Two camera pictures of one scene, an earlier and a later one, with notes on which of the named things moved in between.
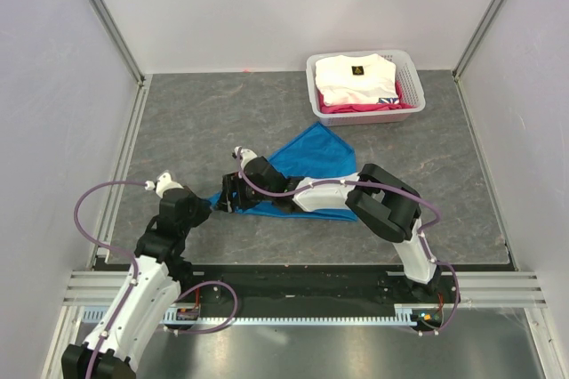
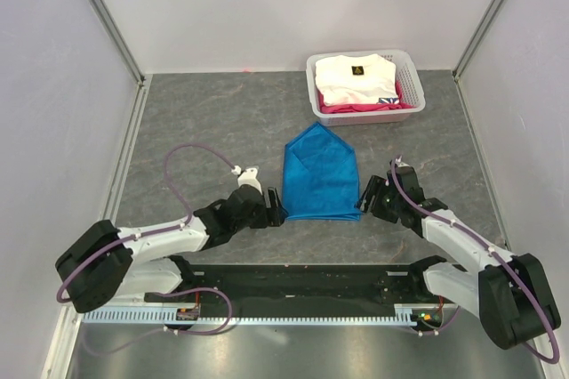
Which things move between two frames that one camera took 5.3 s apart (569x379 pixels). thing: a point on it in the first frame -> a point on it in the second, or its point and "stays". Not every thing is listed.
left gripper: (202, 206) -> (275, 216)
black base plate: (326, 286) stays
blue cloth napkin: (314, 152) stays
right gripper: (232, 183) -> (375, 187)
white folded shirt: (356, 79) stays
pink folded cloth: (363, 108) stays
